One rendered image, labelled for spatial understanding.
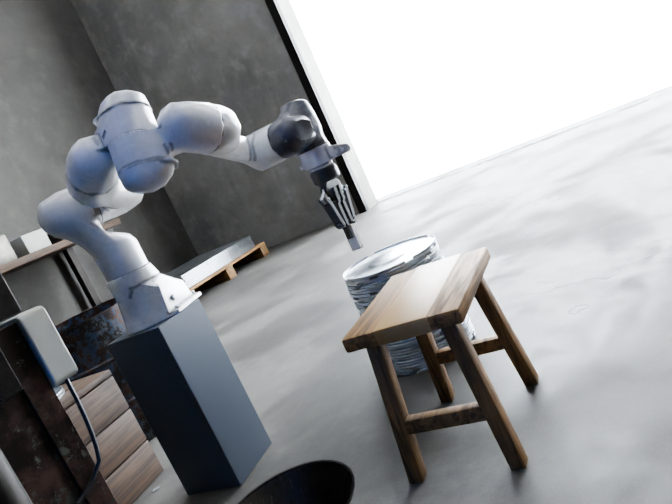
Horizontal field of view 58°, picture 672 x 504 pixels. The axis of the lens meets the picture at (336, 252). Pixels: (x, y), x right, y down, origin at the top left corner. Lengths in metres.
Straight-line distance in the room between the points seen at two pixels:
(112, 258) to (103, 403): 0.49
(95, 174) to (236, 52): 4.58
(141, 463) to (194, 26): 4.74
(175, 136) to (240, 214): 4.93
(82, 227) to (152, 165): 0.35
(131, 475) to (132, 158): 0.98
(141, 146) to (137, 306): 0.46
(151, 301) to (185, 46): 4.78
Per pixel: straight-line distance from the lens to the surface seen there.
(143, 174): 1.25
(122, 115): 1.30
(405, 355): 1.72
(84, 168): 1.33
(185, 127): 1.26
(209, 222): 6.43
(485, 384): 1.14
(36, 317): 1.13
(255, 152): 1.54
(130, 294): 1.56
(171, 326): 1.53
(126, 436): 1.90
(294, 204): 5.81
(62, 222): 1.55
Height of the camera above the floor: 0.67
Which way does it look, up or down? 9 degrees down
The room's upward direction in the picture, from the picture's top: 25 degrees counter-clockwise
